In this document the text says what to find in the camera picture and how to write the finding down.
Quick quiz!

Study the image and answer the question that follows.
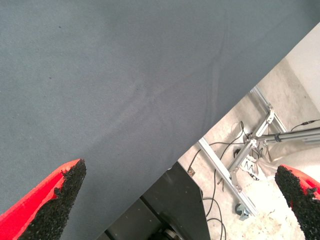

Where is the grey caster wheel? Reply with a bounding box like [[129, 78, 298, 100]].
[[234, 202, 251, 221]]

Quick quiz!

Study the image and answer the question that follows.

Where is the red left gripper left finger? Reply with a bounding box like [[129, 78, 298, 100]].
[[0, 158, 88, 240]]

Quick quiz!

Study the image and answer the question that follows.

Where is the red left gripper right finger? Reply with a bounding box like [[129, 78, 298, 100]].
[[274, 164, 320, 240]]

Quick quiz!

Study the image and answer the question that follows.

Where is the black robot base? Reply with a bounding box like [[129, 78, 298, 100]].
[[96, 161, 211, 240]]

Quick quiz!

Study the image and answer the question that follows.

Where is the dark grey table cloth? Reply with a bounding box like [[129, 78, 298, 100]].
[[0, 0, 320, 240]]

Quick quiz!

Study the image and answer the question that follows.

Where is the aluminium table frame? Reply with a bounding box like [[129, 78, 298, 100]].
[[197, 86, 287, 217]]

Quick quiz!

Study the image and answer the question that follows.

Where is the thin black floor cable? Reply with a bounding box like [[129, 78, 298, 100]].
[[188, 121, 251, 168], [201, 168, 228, 240], [289, 119, 320, 132]]

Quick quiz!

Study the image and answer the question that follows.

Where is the grey metal bar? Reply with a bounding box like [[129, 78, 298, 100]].
[[254, 127, 320, 146]]

